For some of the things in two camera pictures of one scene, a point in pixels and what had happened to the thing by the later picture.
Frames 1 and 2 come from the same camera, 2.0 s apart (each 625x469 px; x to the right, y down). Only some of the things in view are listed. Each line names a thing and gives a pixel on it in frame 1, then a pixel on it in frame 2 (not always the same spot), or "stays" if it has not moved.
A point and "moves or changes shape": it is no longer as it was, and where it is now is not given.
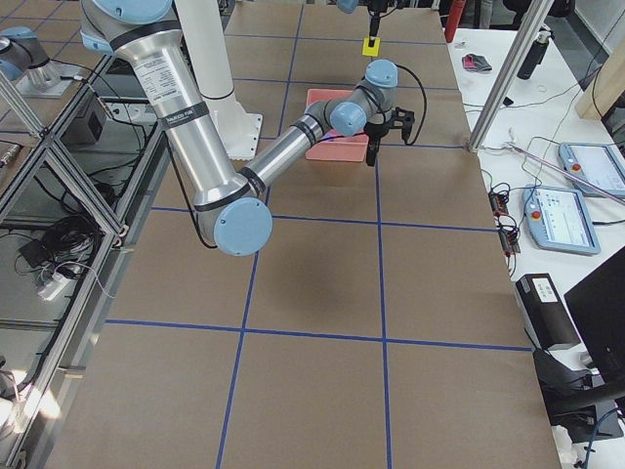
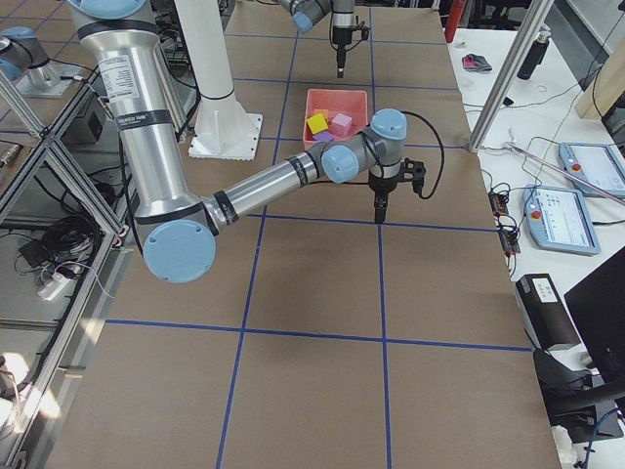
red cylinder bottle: x=453 y=20 stays
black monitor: x=598 y=303 stays
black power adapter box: x=545 y=315 stays
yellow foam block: x=370 y=51 moves or changes shape
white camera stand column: x=206 y=38 stays
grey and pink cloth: x=476 y=63 stays
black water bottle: x=534 y=56 stays
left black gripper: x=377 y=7 to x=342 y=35
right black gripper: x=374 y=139 to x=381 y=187
